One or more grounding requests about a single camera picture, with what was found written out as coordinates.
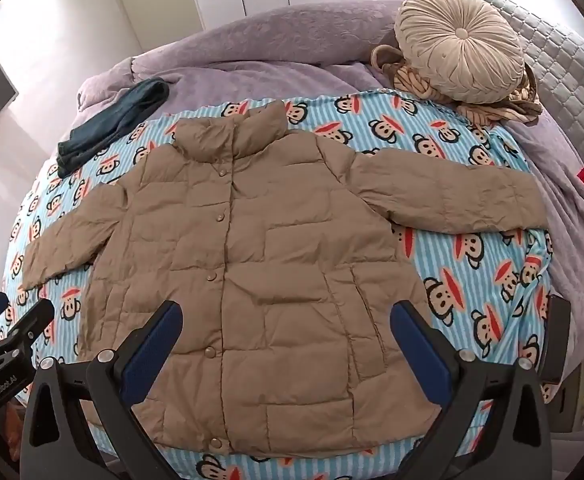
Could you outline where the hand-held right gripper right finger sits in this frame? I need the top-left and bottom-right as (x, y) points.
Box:
(389, 300), (555, 480)

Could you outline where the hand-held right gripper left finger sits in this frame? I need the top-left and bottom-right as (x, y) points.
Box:
(20, 300), (183, 480)

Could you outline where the tan puffer jacket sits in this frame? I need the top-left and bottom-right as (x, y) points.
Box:
(22, 100), (548, 463)

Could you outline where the black flat device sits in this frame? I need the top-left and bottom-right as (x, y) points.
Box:
(539, 294), (571, 386)

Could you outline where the dark teal garment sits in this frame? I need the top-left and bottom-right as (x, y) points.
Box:
(56, 77), (170, 179)

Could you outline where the striped monkey print blanket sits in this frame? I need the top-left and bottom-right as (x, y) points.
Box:
(2, 87), (555, 480)

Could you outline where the brown striped cloth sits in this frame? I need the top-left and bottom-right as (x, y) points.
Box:
(369, 44), (544, 126)

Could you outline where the round beige pleated cushion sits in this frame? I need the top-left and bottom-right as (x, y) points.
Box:
(395, 0), (525, 106)

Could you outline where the purple bedspread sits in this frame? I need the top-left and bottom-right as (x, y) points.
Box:
(76, 0), (584, 361)

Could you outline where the grey quilted headboard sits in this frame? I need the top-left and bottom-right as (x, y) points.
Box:
(449, 0), (584, 181)

